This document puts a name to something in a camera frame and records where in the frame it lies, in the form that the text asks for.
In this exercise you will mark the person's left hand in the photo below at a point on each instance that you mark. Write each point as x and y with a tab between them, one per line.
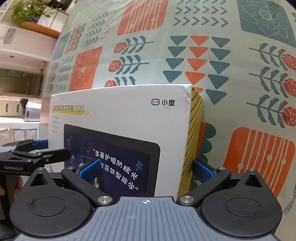
11	185

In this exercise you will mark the white low cabinet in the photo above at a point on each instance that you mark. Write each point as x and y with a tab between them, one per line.
25	57

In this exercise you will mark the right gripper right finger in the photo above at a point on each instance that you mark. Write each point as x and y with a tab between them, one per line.
212	180

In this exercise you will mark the patterned green tablecloth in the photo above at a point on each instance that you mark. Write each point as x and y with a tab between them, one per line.
240	56

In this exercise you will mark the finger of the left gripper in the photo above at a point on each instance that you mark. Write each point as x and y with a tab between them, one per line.
51	156
28	145

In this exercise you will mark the white yellow tablet box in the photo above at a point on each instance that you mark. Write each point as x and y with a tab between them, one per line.
145	136

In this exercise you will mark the potted green plant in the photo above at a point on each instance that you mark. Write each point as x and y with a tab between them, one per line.
28	11

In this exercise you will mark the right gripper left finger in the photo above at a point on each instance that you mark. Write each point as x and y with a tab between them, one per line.
82	180

